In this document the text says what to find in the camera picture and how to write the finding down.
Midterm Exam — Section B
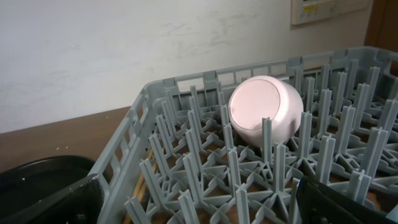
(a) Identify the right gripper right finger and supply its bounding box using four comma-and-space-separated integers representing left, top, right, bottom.
296, 176, 397, 224

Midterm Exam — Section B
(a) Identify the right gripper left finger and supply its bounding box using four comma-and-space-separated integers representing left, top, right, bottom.
1, 174, 104, 224

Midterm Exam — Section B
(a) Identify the grey dishwasher rack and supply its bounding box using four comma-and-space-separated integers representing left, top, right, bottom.
91, 47, 397, 223

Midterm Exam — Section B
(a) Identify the round black serving tray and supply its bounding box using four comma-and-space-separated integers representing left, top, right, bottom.
1, 155, 95, 220

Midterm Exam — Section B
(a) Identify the brown wooden door frame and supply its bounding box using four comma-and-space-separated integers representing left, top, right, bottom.
364, 0, 398, 52

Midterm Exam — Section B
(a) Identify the beige wall panel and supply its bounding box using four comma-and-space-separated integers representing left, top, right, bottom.
291, 0, 370, 25

